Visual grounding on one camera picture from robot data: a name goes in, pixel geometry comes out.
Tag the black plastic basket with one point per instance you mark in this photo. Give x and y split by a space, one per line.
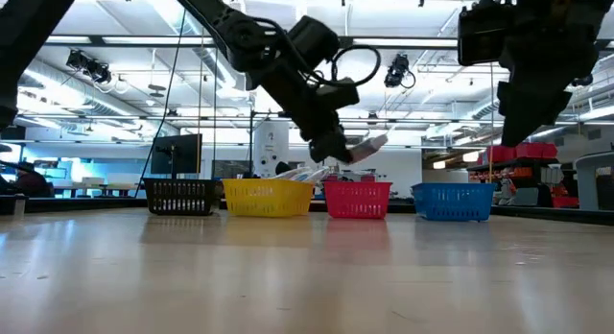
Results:
180 197

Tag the grey standing desk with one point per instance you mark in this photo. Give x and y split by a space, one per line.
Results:
587 180

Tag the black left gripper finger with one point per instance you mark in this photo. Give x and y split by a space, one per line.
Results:
331 149

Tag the blue plastic basket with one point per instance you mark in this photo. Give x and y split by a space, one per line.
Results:
453 202

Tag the blue white toothbrush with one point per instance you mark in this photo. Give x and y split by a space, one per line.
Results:
292 173
319 174

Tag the yellow plastic basket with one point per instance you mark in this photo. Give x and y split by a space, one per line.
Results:
266 197

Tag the red storage bins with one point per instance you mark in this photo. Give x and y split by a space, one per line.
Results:
527 150

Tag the red plastic basket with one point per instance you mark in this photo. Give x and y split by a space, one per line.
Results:
357 200

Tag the white column machine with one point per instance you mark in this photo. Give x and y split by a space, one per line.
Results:
271 147

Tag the person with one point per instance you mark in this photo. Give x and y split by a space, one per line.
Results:
31 183

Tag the dark storage shelf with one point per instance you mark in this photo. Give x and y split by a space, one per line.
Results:
527 173

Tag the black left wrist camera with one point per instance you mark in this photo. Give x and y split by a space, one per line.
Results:
340 94

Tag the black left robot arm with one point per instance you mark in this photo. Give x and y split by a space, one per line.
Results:
240 36

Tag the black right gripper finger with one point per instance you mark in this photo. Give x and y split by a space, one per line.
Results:
523 113

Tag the black ceiling-mounted camera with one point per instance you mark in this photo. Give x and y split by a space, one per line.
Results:
88 65
397 70

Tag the white red-blue toothpaste tube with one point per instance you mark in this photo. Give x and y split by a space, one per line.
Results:
367 149

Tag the black monitor on stand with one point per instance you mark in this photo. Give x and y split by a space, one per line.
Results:
182 154

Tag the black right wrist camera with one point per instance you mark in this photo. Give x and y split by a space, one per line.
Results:
484 34

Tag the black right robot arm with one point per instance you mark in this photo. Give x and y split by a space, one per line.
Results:
606 3

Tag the black aluminium table frame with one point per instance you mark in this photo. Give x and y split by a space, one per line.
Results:
551 213

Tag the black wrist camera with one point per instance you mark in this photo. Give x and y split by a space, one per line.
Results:
484 34
340 94

